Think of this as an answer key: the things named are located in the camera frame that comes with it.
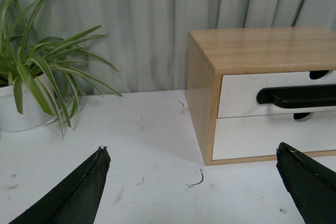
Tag white plant pot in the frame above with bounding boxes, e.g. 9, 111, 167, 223
1, 84, 56, 132

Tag wooden drawer cabinet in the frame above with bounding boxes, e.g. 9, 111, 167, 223
186, 27, 335, 165

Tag grey curtain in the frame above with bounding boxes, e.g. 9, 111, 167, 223
19, 0, 335, 93

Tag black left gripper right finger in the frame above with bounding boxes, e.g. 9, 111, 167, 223
276, 142, 335, 223

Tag white drawer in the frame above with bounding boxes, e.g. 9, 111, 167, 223
217, 71, 335, 118
212, 112, 335, 160

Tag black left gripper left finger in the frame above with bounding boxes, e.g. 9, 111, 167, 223
11, 147, 111, 223

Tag black drawer handle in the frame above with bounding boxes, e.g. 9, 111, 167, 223
256, 84, 335, 109

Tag small dark wire piece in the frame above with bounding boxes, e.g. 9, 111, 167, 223
191, 168, 205, 186

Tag green spider plant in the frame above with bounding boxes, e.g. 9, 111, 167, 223
1, 0, 111, 126

